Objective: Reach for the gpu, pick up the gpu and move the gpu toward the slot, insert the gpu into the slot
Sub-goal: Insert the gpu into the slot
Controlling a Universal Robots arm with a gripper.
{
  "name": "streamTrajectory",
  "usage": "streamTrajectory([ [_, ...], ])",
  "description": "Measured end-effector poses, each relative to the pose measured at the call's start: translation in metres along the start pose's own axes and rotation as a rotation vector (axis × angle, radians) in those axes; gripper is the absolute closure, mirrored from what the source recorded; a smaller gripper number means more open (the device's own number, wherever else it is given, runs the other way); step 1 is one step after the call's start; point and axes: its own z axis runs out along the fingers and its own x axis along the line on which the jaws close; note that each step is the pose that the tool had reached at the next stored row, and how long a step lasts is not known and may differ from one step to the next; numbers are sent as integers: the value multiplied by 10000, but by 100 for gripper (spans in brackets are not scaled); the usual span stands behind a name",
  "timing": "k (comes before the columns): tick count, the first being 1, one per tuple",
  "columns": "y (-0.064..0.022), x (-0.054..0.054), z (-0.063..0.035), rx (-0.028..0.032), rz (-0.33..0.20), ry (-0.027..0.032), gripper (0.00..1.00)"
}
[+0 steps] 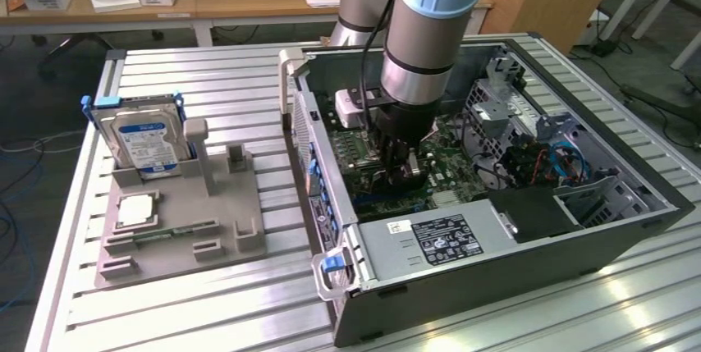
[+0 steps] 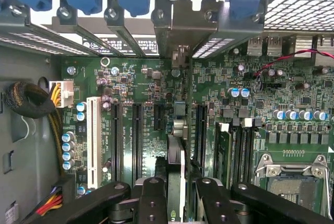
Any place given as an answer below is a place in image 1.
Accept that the hard disk in blue caddy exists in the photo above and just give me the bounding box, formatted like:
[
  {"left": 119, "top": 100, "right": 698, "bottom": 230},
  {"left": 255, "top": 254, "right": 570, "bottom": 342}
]
[{"left": 79, "top": 91, "right": 187, "bottom": 181}]

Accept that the green RAM stick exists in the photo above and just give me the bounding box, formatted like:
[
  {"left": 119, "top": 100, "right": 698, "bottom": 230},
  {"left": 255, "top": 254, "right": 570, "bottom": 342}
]
[{"left": 131, "top": 224, "right": 215, "bottom": 243}]

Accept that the silver CPU chip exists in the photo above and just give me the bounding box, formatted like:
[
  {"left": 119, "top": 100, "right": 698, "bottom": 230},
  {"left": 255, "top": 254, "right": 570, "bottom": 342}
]
[{"left": 115, "top": 195, "right": 155, "bottom": 226}]

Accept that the white floor unit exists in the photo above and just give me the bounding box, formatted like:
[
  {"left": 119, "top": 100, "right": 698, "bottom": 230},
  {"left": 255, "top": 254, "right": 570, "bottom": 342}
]
[{"left": 574, "top": 9, "right": 613, "bottom": 48}]

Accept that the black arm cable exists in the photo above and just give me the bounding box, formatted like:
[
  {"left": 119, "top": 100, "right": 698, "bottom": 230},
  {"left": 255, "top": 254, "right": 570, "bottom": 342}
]
[{"left": 358, "top": 0, "right": 396, "bottom": 131}]

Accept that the grey power supply unit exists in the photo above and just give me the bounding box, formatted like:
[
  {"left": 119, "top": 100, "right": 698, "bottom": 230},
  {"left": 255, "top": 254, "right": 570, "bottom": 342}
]
[{"left": 350, "top": 199, "right": 519, "bottom": 281}]

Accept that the wooden desk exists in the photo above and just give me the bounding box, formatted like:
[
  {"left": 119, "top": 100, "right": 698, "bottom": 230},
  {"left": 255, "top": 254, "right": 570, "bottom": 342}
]
[{"left": 0, "top": 0, "right": 494, "bottom": 48}]

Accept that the white table frame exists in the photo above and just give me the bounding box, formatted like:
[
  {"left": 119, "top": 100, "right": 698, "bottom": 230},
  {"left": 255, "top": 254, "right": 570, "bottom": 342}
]
[{"left": 599, "top": 0, "right": 701, "bottom": 70}]

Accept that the small metal disk bay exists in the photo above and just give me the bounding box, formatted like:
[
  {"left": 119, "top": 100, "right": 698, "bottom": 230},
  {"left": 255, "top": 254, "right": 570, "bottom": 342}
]
[{"left": 551, "top": 171, "right": 655, "bottom": 230}]

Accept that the black floor stand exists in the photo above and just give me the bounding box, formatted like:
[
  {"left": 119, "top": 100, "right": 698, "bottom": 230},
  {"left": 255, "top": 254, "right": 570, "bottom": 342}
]
[{"left": 618, "top": 68, "right": 701, "bottom": 123}]

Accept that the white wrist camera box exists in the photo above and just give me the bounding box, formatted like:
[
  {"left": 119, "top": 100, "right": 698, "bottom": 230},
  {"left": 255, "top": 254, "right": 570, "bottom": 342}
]
[{"left": 332, "top": 88, "right": 395, "bottom": 128}]

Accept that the metal disk bay cage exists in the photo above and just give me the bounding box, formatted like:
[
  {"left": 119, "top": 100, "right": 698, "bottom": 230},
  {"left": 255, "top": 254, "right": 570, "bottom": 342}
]
[{"left": 462, "top": 46, "right": 549, "bottom": 156}]

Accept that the orange wire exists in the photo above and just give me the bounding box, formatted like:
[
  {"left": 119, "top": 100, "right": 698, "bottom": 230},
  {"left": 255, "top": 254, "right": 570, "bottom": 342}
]
[{"left": 533, "top": 146, "right": 550, "bottom": 185}]

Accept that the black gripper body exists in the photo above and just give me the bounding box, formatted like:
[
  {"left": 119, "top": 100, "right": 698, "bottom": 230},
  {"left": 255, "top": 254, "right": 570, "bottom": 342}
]
[{"left": 375, "top": 99, "right": 440, "bottom": 153}]

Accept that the green motherboard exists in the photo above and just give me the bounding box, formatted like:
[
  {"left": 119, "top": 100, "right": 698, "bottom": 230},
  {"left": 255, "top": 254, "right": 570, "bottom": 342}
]
[{"left": 316, "top": 93, "right": 494, "bottom": 222}]

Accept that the open black PC case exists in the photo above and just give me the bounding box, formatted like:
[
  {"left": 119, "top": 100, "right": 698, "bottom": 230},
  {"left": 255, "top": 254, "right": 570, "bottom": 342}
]
[{"left": 278, "top": 38, "right": 697, "bottom": 348}]

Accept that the wooden cabinet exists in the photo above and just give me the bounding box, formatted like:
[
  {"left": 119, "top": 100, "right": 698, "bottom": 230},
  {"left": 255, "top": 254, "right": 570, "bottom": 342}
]
[{"left": 478, "top": 0, "right": 629, "bottom": 48}]

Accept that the blue wire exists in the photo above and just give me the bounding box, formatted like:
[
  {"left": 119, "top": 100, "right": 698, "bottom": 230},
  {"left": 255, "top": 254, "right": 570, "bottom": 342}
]
[{"left": 546, "top": 142, "right": 594, "bottom": 189}]

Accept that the grey printed parts rack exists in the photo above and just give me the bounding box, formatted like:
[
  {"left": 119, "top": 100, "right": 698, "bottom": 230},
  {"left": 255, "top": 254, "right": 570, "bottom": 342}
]
[{"left": 93, "top": 117, "right": 268, "bottom": 290}]

